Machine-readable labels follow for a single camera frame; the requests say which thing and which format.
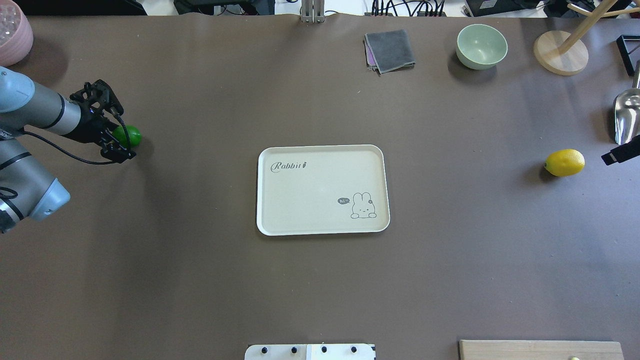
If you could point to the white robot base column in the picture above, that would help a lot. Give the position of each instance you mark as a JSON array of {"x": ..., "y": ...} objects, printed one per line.
[{"x": 312, "y": 351}]

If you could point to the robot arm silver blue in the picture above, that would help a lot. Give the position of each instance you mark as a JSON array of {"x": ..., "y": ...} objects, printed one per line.
[{"x": 28, "y": 189}]

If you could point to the grey folded cloth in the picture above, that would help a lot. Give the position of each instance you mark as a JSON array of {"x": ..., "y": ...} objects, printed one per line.
[{"x": 388, "y": 51}]

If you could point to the wooden cutting board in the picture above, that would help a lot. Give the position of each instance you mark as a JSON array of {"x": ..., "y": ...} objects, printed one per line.
[{"x": 539, "y": 350}]

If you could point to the pink bowl with ice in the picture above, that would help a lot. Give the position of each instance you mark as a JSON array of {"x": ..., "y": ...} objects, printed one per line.
[{"x": 16, "y": 34}]

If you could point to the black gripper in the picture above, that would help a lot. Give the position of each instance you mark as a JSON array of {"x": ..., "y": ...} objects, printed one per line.
[{"x": 90, "y": 128}]

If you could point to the aluminium frame post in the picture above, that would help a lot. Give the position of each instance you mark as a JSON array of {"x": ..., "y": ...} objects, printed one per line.
[{"x": 312, "y": 11}]

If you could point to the green lime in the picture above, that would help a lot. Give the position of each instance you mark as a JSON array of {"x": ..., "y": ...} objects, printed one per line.
[{"x": 128, "y": 136}]

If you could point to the mint green bowl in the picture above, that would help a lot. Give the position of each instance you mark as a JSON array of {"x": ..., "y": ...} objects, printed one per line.
[{"x": 479, "y": 46}]

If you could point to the beige rabbit tray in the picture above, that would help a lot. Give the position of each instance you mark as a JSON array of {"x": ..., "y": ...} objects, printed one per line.
[{"x": 321, "y": 189}]

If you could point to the wooden mug tree stand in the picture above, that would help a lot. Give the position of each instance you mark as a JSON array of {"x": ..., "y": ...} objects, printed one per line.
[{"x": 563, "y": 53}]

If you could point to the metal scoop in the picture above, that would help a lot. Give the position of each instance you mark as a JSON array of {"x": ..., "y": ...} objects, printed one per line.
[{"x": 627, "y": 111}]

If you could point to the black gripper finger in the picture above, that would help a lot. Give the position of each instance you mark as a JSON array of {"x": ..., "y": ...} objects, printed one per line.
[{"x": 621, "y": 153}]

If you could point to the yellow lemon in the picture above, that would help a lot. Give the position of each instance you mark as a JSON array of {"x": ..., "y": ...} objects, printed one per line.
[{"x": 565, "y": 162}]

